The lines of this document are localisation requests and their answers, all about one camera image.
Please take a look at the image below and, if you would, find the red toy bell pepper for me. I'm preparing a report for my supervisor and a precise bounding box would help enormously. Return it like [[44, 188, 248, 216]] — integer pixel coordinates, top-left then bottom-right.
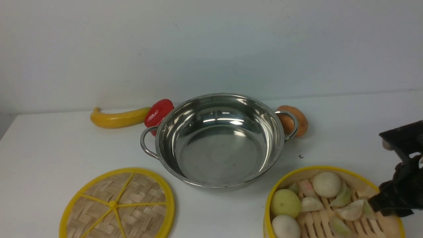
[[144, 99, 175, 128]]

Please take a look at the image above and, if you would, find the white toy bun top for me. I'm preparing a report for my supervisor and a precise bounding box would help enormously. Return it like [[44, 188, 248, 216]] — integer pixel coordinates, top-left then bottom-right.
[[312, 171, 343, 198]]

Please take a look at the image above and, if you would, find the woven bamboo steamer lid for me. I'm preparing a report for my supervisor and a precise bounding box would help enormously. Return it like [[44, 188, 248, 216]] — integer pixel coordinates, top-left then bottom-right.
[[59, 167, 176, 238]]

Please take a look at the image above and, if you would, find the white toy bun bottom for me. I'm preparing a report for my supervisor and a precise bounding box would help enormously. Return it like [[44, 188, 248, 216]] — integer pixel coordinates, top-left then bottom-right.
[[271, 215, 301, 238]]

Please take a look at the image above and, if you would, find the white toy dumpling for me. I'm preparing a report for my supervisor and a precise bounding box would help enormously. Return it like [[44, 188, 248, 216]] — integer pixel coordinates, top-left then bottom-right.
[[300, 196, 325, 213], [334, 199, 365, 221]]

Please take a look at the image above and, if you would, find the green toy dumpling top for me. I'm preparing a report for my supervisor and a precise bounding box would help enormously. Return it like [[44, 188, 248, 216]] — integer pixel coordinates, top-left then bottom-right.
[[329, 182, 353, 207]]

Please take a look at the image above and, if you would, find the small green toy dumpling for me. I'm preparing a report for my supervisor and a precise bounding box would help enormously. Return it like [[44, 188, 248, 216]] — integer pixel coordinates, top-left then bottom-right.
[[287, 182, 300, 195]]

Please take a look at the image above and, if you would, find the white toy dumpling right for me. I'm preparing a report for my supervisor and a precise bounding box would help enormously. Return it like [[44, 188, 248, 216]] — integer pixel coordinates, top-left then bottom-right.
[[334, 199, 365, 221]]

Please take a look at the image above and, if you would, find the pink toy dumpling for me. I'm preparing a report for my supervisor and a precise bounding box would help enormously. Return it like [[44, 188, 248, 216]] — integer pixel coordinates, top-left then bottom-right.
[[298, 179, 317, 197]]

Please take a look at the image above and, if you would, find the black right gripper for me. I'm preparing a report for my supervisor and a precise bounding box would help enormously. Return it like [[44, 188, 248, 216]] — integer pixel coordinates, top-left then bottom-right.
[[368, 120, 423, 218]]

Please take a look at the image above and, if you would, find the stainless steel pot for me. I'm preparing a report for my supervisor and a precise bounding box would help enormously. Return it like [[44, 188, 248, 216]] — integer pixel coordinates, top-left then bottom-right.
[[139, 93, 298, 189]]

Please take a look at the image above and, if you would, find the yellow toy banana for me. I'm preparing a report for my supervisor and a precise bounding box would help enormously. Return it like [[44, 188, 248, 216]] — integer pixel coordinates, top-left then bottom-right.
[[90, 107, 151, 129]]

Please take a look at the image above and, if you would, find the white toy bun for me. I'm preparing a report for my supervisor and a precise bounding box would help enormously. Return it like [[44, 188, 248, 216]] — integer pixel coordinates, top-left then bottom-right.
[[271, 215, 301, 238], [312, 171, 343, 198]]

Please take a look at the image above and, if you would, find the green toy dumpling bottom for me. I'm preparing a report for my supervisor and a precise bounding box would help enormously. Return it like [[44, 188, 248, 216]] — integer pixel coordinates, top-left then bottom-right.
[[329, 216, 355, 238]]

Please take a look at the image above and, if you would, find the yellow-green toy bun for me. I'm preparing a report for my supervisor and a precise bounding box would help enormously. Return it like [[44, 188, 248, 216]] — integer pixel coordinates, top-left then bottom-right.
[[269, 189, 302, 218]]

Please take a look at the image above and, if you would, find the white toy dumpling left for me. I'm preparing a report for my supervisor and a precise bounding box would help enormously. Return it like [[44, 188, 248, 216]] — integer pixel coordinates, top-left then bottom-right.
[[300, 196, 325, 213]]

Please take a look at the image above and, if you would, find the orange toy potato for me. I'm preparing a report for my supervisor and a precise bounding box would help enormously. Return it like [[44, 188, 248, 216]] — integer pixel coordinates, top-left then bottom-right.
[[277, 105, 309, 137]]

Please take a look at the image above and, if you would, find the bamboo steamer basket yellow rim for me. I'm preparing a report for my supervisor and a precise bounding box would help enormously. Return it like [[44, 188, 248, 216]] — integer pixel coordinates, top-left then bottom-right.
[[262, 166, 405, 238]]

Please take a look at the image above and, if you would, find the green toy dumpling right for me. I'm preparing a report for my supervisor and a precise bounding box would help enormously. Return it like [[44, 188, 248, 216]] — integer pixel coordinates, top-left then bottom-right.
[[360, 197, 377, 220]]

